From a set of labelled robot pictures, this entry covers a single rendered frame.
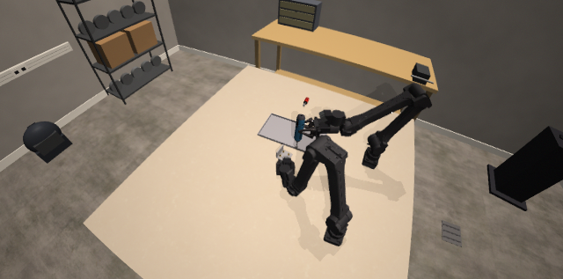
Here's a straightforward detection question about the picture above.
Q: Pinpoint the dark blue nut driver barrel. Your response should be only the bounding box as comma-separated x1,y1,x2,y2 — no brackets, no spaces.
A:
294,114,305,143

